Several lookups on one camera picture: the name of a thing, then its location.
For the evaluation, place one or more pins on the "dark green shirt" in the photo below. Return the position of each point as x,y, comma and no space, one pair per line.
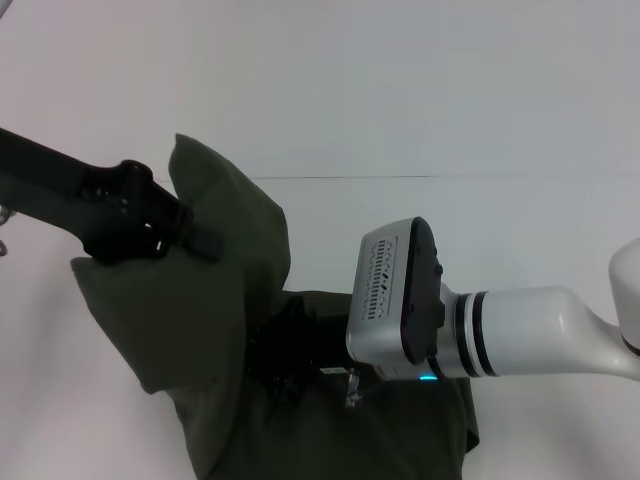
200,310

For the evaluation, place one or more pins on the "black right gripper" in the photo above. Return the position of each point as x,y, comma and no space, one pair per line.
310,345

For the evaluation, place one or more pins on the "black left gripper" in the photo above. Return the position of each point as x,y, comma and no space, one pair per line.
75,195

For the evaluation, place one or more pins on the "silver left gripper knob fitting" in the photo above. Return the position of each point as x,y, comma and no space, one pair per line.
6,216

